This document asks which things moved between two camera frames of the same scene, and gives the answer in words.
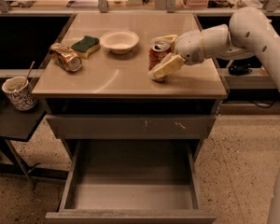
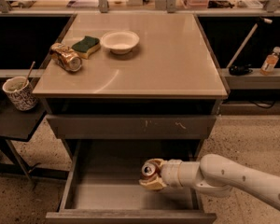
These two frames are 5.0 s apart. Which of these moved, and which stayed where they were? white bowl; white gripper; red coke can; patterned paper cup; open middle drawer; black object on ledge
Moved: red coke can; white gripper
Stayed: black object on ledge; white bowl; patterned paper cup; open middle drawer
